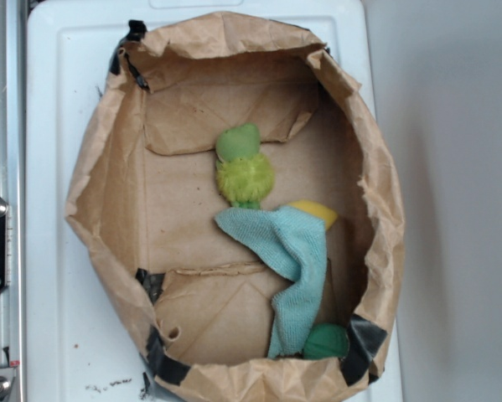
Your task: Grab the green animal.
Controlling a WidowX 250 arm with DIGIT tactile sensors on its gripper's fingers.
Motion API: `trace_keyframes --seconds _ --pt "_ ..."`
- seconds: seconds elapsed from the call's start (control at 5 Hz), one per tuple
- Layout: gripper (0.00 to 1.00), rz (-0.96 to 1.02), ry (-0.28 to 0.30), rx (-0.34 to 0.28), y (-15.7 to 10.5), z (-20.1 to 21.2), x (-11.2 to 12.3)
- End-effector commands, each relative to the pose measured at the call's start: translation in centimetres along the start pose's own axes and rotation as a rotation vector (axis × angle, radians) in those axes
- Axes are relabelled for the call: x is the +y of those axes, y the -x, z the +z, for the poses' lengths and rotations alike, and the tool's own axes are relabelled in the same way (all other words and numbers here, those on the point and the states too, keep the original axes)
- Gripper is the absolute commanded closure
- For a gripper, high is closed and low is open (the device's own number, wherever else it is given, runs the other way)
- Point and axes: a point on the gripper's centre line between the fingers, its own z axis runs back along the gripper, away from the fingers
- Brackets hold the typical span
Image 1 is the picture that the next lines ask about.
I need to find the white plastic bin lid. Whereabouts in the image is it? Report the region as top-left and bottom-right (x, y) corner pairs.
(22, 1), (374, 401)

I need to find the aluminium frame rail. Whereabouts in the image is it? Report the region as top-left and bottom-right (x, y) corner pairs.
(0, 1), (28, 401)

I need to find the green plush animal toy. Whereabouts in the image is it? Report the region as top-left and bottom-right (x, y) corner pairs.
(215, 123), (275, 209)

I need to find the light blue microfiber cloth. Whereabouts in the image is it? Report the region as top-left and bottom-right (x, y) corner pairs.
(215, 205), (328, 358)

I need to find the brown paper bag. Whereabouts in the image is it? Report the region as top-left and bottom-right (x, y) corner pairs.
(65, 12), (405, 401)

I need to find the yellow plush toy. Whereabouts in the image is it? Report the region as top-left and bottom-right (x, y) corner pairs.
(288, 199), (339, 231)

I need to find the dark green ball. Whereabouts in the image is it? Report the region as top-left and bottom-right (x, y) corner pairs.
(303, 323), (349, 360)

